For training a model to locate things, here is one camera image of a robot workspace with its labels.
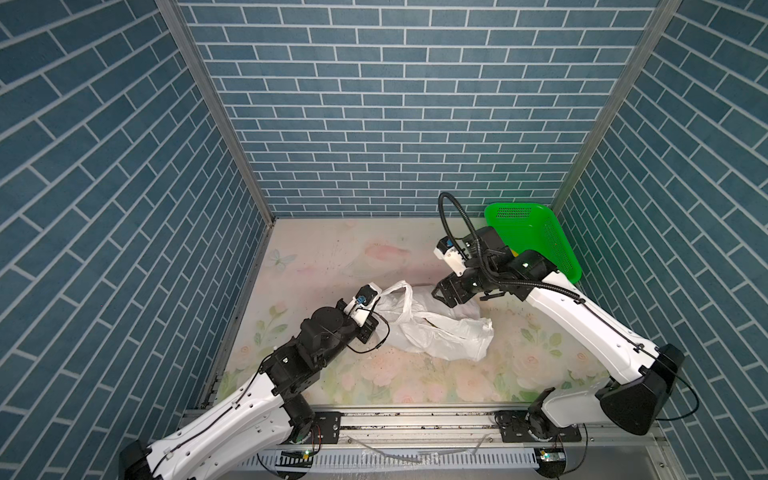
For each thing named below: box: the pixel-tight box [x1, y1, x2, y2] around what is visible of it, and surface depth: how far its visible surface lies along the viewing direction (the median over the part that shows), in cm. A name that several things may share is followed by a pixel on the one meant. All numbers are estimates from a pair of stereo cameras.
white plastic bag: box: [377, 280, 494, 361], surface depth 79 cm
